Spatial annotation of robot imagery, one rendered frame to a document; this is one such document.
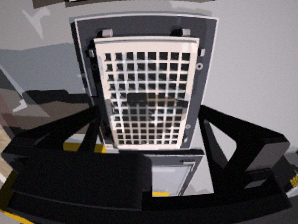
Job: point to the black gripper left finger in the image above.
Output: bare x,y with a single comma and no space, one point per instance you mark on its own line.
53,135

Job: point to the yellow open-top bin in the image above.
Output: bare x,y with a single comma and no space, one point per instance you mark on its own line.
6,193

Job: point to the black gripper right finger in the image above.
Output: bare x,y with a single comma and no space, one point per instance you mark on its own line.
257,148

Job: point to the white well plate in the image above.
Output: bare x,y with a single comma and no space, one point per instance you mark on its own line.
128,112

